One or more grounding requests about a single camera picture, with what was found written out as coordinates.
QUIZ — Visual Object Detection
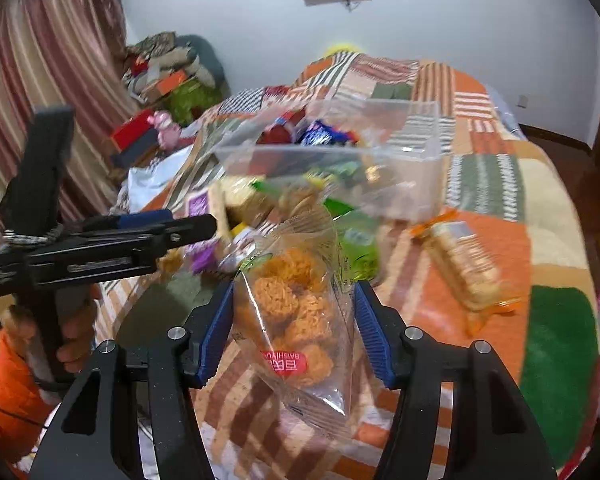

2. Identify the person's left hand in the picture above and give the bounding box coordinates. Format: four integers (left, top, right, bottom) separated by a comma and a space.
2, 284, 104, 376

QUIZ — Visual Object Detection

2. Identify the clear plastic storage bin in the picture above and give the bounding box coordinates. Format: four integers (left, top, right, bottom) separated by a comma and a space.
212, 100, 442, 222

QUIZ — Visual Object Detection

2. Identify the blue red snack packet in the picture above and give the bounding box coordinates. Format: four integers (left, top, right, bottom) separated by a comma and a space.
298, 120, 358, 146

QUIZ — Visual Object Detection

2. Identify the orange green patchwork blanket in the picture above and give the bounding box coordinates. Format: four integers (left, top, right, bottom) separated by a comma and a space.
94, 49, 600, 480

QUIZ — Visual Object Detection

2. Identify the green snack bag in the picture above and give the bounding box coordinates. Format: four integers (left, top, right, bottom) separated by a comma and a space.
323, 197, 380, 282

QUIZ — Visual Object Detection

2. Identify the red snack bag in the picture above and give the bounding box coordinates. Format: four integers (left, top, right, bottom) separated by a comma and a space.
257, 108, 309, 145

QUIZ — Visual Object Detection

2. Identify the orange fried noodle snack bag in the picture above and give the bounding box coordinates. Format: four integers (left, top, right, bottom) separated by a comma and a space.
232, 205, 354, 438

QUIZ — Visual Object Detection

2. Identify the yellow pillow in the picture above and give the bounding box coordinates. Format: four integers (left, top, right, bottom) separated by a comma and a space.
324, 44, 362, 56

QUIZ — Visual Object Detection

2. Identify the round biscuits bag green tie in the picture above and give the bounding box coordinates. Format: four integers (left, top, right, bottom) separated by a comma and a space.
250, 176, 325, 220

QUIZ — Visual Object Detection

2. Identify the pink plush toy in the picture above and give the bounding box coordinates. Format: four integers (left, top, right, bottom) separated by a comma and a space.
147, 110, 182, 152

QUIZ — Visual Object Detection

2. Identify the striped pink curtain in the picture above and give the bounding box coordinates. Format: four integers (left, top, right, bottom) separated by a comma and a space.
0, 0, 137, 229

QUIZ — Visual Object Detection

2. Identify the purple snack packet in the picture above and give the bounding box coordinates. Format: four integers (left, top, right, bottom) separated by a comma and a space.
182, 186, 221, 276

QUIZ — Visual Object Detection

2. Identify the white plastic bag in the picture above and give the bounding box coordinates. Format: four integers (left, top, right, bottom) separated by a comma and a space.
126, 145, 193, 214

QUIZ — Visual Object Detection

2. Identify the biscuit pack orange wrapper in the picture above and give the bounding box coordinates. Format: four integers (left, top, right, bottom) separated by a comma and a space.
410, 209, 522, 336

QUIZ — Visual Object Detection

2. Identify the pile of clothes and boxes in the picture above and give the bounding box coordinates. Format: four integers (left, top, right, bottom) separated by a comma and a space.
122, 32, 228, 126

